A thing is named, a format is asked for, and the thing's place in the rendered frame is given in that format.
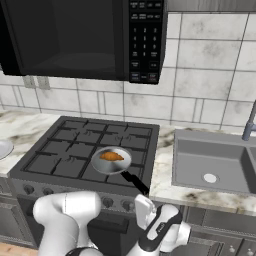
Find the grey sink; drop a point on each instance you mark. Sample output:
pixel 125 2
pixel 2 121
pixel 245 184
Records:
pixel 213 160

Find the grey metal tap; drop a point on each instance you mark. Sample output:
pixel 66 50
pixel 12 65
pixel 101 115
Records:
pixel 249 128

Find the black stove knob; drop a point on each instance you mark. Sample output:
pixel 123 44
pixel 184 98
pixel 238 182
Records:
pixel 128 204
pixel 29 189
pixel 47 191
pixel 107 202

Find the grey drawer front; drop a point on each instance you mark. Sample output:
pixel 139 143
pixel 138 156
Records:
pixel 220 220

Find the grey wall socket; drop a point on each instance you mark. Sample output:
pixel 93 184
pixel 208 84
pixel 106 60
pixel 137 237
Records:
pixel 29 82
pixel 43 83

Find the white plate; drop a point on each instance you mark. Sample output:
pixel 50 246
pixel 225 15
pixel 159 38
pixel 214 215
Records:
pixel 4 149

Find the brown croissant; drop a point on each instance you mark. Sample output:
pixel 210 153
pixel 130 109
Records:
pixel 111 156

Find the black microwave door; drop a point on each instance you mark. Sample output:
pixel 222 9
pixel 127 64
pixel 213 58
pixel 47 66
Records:
pixel 66 33

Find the grey cupboard door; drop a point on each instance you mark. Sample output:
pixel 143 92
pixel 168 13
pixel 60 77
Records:
pixel 213 245

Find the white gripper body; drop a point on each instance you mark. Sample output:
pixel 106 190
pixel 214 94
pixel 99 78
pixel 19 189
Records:
pixel 144 210

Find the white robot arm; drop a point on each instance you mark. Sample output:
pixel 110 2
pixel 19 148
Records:
pixel 63 216

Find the black oven door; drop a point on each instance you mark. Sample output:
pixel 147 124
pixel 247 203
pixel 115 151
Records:
pixel 113 233

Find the black microwave oven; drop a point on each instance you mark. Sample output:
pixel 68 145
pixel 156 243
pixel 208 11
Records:
pixel 83 36

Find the round silver cupboard knob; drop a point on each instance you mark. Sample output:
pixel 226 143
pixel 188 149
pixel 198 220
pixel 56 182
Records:
pixel 230 248
pixel 250 248

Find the dark grey gas hob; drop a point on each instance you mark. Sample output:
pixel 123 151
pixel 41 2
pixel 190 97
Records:
pixel 83 150

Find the grey cupboard run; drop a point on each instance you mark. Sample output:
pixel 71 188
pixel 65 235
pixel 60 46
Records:
pixel 13 210

